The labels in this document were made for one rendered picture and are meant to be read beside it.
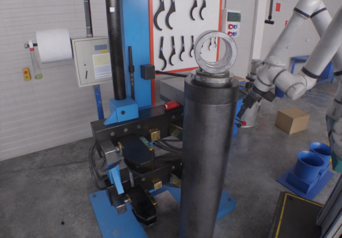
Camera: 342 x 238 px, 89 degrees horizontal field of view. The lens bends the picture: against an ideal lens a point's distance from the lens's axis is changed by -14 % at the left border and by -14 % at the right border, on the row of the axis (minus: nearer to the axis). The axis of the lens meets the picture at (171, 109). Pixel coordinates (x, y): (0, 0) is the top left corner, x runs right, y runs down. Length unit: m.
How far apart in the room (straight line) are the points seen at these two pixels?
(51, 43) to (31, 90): 1.42
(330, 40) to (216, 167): 0.72
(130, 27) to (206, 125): 0.90
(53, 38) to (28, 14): 1.24
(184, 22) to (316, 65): 2.75
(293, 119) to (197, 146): 2.93
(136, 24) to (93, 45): 0.49
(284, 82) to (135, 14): 0.99
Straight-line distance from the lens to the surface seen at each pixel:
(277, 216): 1.85
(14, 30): 2.94
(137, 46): 1.43
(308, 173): 2.52
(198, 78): 0.72
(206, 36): 0.70
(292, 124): 3.66
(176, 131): 1.42
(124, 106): 1.29
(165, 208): 1.94
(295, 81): 0.95
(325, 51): 1.02
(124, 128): 1.30
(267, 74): 0.99
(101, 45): 1.78
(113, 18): 1.29
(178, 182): 1.69
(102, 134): 1.28
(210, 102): 0.70
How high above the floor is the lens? 1.68
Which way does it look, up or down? 25 degrees down
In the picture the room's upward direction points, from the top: straight up
